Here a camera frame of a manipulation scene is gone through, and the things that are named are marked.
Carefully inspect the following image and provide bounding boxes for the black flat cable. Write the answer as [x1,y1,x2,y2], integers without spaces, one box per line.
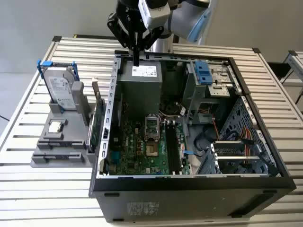
[241,139,279,177]

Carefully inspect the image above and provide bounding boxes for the black bar yellow end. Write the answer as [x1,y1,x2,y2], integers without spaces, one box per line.
[73,34,136,41]

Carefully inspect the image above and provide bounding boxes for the blue drive bay latch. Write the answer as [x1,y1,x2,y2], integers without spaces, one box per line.
[194,60,213,85]

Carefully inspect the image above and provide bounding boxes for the black RAM slot white clips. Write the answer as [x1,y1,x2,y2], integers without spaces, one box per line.
[172,120,183,175]
[165,120,177,175]

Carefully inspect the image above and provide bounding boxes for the silver CPU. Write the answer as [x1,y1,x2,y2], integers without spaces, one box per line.
[47,121,64,133]

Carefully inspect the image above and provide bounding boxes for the black PC case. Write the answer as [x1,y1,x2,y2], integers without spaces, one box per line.
[89,49,297,223]

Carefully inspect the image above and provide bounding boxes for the hard disk in blue carrier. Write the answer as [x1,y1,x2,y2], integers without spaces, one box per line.
[36,60,80,113]

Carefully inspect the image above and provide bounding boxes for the black round fan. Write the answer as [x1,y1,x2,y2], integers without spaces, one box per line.
[162,99,182,115]

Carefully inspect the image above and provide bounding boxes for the green motherboard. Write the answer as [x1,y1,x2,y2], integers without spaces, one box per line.
[107,119,191,176]

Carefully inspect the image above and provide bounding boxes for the metal disk bay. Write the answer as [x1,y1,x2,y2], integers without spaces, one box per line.
[196,140,263,175]

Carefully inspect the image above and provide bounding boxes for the orange yellow wire bundle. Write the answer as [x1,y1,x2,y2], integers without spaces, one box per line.
[239,126,256,166]

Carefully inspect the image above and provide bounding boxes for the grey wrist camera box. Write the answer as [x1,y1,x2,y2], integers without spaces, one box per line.
[138,0,171,29]

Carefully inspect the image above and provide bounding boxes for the metal socket cover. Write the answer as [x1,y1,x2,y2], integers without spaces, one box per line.
[144,113,160,141]

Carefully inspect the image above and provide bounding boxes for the green graphics card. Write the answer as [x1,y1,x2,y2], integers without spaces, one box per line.
[86,77,107,154]

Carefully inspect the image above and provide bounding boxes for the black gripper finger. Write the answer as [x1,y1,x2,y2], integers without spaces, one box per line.
[136,26,165,67]
[106,13,137,67]

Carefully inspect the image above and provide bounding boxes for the grey power supply unit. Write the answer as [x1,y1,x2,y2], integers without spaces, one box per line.
[117,60,164,119]

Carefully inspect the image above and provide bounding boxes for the thin orange wire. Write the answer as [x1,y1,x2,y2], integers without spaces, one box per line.
[212,117,220,142]

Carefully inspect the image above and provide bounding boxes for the black stand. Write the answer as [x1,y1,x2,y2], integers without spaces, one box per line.
[267,61,291,84]

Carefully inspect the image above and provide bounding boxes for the aluminium side table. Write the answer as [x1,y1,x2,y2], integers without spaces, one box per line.
[280,49,303,105]

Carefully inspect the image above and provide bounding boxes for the grey parts rack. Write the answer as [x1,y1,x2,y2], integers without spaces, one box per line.
[30,81,100,168]

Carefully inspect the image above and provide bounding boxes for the CPU socket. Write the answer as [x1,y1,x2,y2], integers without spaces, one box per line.
[144,141,160,157]

